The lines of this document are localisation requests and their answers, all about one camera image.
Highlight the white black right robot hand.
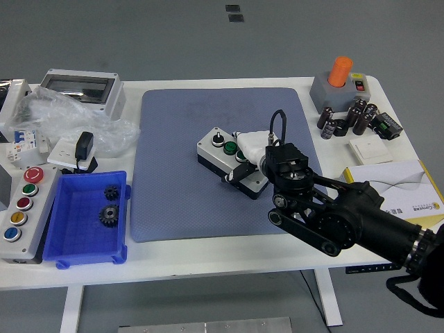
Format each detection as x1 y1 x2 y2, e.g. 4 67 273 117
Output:
221 130 275 185

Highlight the grey four-button control box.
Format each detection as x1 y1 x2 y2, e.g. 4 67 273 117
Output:
196 126 271 200

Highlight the grey five-button control box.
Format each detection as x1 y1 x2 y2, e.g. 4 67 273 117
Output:
0 165 62 265

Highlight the blue-grey table mat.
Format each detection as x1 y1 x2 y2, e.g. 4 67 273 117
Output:
130 87 323 244

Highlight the orange cylinder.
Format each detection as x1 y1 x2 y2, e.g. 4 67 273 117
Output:
328 55 354 87

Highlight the black module with green terminals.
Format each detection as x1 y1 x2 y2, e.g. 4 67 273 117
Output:
368 111 404 141

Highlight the small black gear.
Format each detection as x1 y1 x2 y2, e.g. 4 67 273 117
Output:
103 185 121 202

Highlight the yellow white cardboard box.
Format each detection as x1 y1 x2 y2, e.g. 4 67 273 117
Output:
338 160 444 228

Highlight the large black gear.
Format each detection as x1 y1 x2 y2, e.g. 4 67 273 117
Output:
99 204 121 229

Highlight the black power adapter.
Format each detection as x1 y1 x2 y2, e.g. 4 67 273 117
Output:
61 130 99 174

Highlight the black table control panel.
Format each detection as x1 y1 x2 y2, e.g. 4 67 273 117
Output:
345 264 400 275

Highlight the white table leg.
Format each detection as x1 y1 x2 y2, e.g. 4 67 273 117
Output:
59 286 85 333
314 268 344 327

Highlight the clear plastic bag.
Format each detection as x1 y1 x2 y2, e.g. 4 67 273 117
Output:
6 85 142 157

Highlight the grey metal plate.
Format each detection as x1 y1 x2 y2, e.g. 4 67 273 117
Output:
117 316 292 333

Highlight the blue plastic bin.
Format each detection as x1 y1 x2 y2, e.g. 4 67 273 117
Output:
42 169 132 270

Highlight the white circuit breaker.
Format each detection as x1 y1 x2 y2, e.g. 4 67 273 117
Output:
13 128 40 151

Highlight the white orange-labelled breaker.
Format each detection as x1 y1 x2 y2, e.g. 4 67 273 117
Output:
5 142 49 167

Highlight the black ring clamp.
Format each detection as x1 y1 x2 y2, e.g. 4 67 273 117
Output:
333 118 350 137

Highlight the grey switch base box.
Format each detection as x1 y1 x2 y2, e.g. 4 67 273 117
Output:
309 71 372 114

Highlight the white wall switch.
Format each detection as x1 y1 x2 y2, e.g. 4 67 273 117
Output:
348 135 394 165

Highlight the black cable under table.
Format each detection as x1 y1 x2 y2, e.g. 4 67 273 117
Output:
300 270 330 333

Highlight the grey enclosure with clear lid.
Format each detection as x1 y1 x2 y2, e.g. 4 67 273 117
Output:
38 68 126 121

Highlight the white wall socket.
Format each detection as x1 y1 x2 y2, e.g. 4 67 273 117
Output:
46 137 94 167

